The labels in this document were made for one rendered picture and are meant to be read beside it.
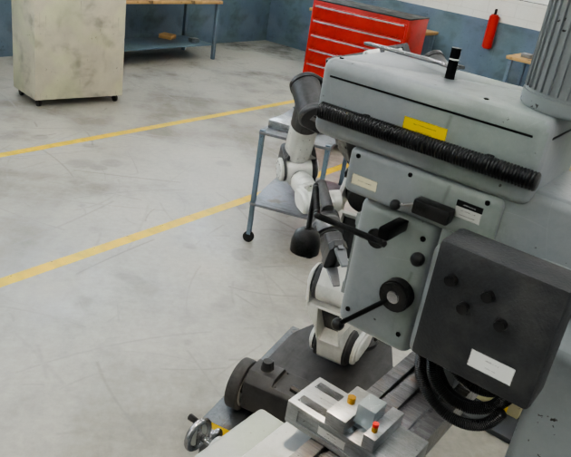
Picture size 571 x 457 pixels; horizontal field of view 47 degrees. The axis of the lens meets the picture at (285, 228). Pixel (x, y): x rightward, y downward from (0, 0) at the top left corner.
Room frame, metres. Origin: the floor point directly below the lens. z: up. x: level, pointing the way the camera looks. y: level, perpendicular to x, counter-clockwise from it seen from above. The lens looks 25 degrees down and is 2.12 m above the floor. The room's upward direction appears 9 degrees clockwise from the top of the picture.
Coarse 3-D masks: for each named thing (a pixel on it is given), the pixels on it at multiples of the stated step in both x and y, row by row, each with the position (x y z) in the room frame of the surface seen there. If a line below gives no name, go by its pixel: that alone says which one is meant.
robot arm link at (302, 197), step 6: (300, 186) 1.90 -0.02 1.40; (306, 186) 1.91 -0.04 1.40; (312, 186) 1.92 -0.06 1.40; (300, 192) 1.85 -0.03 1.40; (306, 192) 1.84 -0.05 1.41; (300, 198) 1.84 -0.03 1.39; (306, 198) 1.81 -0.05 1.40; (300, 204) 1.84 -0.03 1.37; (306, 204) 1.80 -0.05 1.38; (300, 210) 1.84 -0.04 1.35; (306, 210) 1.81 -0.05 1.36
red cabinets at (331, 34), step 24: (336, 0) 7.16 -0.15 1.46; (312, 24) 6.98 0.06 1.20; (336, 24) 6.85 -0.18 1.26; (360, 24) 6.73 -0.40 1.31; (384, 24) 6.60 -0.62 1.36; (408, 24) 6.50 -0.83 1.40; (312, 48) 6.97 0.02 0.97; (336, 48) 6.83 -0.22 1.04; (360, 48) 6.70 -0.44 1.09; (312, 72) 6.94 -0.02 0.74
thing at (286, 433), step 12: (276, 432) 1.46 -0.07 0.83; (288, 432) 1.47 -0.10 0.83; (300, 432) 1.48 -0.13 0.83; (264, 444) 1.40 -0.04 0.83; (276, 444) 1.41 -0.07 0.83; (288, 444) 1.42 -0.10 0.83; (300, 444) 1.43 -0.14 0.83; (252, 456) 1.35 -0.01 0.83; (264, 456) 1.36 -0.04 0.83; (276, 456) 1.37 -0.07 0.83; (288, 456) 1.37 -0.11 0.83
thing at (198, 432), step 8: (192, 416) 1.65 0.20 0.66; (192, 424) 1.62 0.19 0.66; (200, 424) 1.63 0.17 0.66; (208, 424) 1.66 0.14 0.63; (192, 432) 1.60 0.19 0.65; (200, 432) 1.64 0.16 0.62; (208, 432) 1.67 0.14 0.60; (184, 440) 1.60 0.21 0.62; (192, 440) 1.62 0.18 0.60; (200, 440) 1.62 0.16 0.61; (208, 440) 1.61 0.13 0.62; (216, 440) 1.59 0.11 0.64; (192, 448) 1.61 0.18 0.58
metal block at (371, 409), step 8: (368, 400) 1.37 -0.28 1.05; (376, 400) 1.38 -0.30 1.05; (360, 408) 1.35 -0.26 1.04; (368, 408) 1.34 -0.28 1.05; (376, 408) 1.35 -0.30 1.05; (384, 408) 1.37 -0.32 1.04; (360, 416) 1.35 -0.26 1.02; (368, 416) 1.34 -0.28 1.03; (376, 416) 1.34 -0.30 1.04; (360, 424) 1.35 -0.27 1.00; (368, 424) 1.33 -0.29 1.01
